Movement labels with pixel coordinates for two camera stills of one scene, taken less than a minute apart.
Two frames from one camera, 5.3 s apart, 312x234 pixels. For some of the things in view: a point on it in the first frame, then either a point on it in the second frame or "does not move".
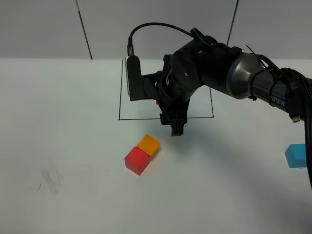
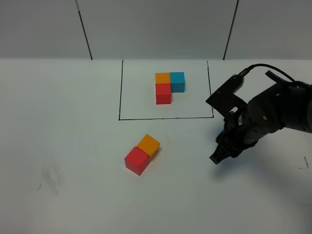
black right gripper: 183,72 -> 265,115
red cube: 137,160 does not move
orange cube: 149,145 does not move
